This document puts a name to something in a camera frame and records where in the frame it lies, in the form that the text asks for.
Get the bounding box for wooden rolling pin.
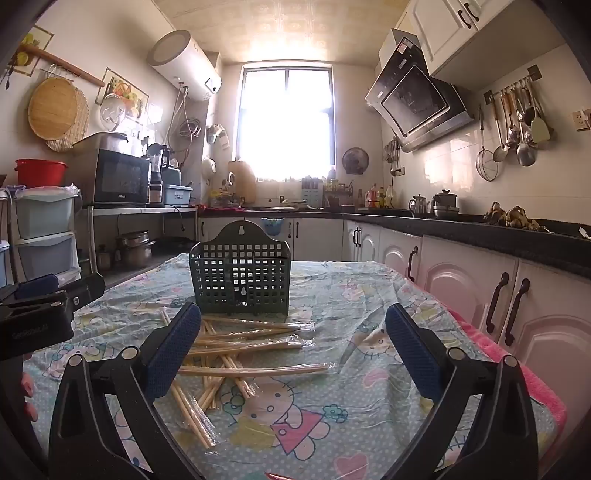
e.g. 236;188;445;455
17;43;105;87

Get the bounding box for red plastic bucket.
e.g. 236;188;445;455
15;159;68;188

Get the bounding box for person's left hand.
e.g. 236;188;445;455
21;373;38;422

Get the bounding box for blue plastic dish box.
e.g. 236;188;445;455
162;183;192;207

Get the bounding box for hanging ladle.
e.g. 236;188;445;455
490;96;508;163

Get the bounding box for white plastic lid on wall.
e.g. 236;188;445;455
99;93;126;132

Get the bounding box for ginger roots on counter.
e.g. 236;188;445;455
483;202;549;232

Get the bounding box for white water heater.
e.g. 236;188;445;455
147;30;221;101

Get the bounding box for white cabinets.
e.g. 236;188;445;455
393;0;567;91
198;217;590;440

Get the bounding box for wrapped chopsticks top pair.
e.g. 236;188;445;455
204;315;301;331

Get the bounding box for steel kettle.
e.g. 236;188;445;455
408;195;429;217

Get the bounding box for wrapped chopsticks pair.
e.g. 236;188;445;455
186;340;304;357
204;315;301;331

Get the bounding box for wall fan vent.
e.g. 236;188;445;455
342;147;370;175

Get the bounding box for steel pots on shelf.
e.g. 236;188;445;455
116;230;154;268

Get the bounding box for black blender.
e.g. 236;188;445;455
147;143;171;207

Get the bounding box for dark lidded pot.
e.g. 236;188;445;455
431;189;460;219

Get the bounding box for green plastic utensil basket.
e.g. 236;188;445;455
189;221;291;315

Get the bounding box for wooden cutting board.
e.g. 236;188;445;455
228;161;256;205

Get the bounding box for black range hood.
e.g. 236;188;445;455
366;29;474;153

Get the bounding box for condiment bottles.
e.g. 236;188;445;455
356;183;393;210

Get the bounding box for blue hanging bin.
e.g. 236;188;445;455
260;218;284;237

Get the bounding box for white lower cabinets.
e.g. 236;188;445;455
198;217;590;440

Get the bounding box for wrapped chopsticks middle pair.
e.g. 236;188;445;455
186;340;304;357

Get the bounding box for metal shelf rack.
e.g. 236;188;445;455
81;205;198;274

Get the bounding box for fruit picture on wall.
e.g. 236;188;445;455
95;68;149;120

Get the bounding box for hanging strainer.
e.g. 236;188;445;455
476;106;499;182

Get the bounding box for wrapped chopsticks near left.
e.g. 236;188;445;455
170;381;217;449

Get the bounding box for window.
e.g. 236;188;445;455
236;65;335;182

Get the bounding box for white upper cabinets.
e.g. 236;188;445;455
393;0;567;91

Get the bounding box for plastic drawer unit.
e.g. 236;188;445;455
1;184;81;285

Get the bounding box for black microwave oven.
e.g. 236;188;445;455
64;149;150;206

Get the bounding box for wrapped chopsticks horizontal front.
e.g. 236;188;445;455
178;363;332;378

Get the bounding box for black kitchen countertop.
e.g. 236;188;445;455
198;208;590;279

